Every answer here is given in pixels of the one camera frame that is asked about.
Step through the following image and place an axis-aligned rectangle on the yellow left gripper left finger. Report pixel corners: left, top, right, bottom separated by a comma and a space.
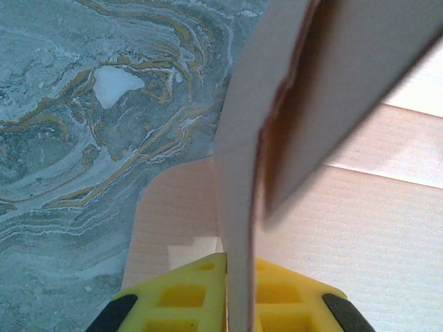
84, 252, 228, 332

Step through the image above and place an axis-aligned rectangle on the orange paper box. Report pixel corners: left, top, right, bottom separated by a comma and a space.
123, 0, 443, 332

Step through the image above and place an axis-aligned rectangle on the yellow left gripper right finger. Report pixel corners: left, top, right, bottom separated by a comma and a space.
252, 257, 377, 332

